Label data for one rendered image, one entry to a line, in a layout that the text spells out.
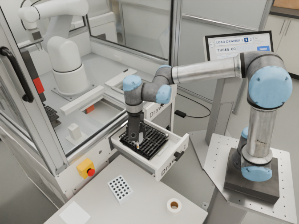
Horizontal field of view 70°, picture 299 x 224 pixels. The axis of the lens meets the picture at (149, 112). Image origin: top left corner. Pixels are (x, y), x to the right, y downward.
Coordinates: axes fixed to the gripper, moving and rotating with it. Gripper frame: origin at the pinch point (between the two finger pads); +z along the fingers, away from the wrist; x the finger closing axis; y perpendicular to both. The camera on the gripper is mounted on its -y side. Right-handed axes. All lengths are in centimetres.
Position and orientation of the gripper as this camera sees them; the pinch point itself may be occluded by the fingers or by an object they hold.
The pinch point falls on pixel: (137, 142)
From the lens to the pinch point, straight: 106.2
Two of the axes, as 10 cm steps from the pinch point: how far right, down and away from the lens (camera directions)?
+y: 0.4, -6.4, 7.6
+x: -10.0, 0.0, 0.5
